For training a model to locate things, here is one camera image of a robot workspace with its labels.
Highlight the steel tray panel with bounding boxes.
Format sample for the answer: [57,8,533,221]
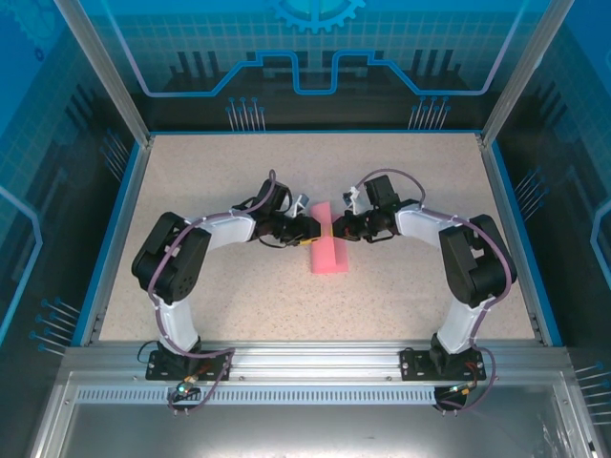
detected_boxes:
[28,371,598,458]

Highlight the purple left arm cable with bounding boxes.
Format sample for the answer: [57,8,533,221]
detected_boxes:
[146,169,279,417]

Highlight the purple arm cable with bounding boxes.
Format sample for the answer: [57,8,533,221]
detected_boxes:
[355,169,519,414]
[146,169,279,417]

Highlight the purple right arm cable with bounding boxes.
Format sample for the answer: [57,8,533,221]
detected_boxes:
[355,169,519,414]

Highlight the aluminium mounting rail beam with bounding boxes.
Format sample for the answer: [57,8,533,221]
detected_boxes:
[61,339,572,383]

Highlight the aluminium side rail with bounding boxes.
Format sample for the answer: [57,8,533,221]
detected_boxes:
[479,135,550,347]
[78,135,154,347]

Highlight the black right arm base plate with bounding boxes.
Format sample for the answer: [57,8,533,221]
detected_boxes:
[399,346,489,383]

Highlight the slotted grey cable duct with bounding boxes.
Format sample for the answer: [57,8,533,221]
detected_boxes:
[74,386,558,406]

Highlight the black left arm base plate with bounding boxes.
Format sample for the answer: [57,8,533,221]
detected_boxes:
[145,347,233,383]

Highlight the aluminium frame post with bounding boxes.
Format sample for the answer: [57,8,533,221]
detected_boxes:
[479,0,574,147]
[52,0,154,147]

